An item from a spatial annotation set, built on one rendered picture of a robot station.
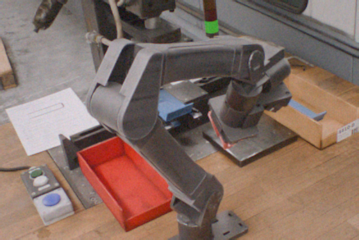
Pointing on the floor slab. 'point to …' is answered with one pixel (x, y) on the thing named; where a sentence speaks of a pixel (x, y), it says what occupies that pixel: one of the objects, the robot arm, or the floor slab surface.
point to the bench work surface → (229, 171)
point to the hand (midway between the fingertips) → (224, 139)
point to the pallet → (6, 74)
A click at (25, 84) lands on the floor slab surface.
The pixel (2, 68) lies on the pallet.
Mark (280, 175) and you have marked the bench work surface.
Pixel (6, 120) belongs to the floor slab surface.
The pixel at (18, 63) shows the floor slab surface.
